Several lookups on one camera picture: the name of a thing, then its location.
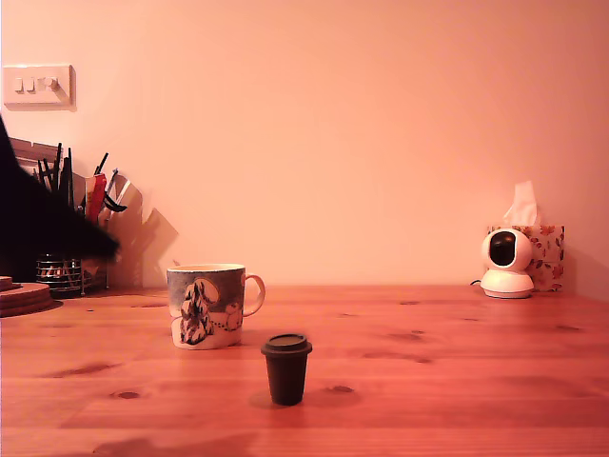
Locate brown coffee capsule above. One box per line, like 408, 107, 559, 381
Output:
260, 333, 314, 407

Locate black spatula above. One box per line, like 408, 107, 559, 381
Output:
57, 156, 76, 210

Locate large round cork trivet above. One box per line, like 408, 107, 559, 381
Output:
0, 283, 51, 306
0, 298, 53, 319

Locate silver metal kitchen tool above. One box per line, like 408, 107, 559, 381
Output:
105, 167, 144, 225

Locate white mug with printed picture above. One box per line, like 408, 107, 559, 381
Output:
166, 262, 266, 351

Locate white tissue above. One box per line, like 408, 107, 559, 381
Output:
502, 180, 541, 228

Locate floral tissue box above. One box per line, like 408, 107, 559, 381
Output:
485, 225, 566, 293

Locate wire utensil holder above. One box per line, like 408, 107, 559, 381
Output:
36, 255, 85, 292

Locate red handled kitchen tool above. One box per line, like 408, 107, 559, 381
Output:
84, 173, 108, 226

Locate grey metal rack rail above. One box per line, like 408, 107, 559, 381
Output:
9, 136, 62, 169

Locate white wall switch plate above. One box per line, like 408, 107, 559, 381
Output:
3, 64, 77, 113

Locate small white round camera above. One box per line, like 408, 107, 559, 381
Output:
479, 227, 535, 300

